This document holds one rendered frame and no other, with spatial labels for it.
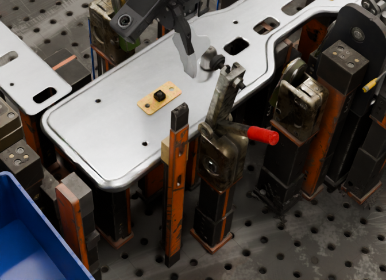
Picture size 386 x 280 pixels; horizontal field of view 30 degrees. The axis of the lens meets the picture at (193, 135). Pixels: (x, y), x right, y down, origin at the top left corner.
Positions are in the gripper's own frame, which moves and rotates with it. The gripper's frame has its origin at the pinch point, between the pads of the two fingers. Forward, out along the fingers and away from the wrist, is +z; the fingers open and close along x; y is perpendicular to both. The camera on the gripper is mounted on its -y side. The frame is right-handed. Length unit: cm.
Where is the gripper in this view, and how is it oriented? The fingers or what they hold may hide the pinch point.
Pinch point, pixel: (161, 56)
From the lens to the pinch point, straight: 125.1
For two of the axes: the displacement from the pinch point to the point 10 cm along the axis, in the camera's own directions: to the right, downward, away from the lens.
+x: -6.9, -6.0, 4.1
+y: 7.3, -5.2, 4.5
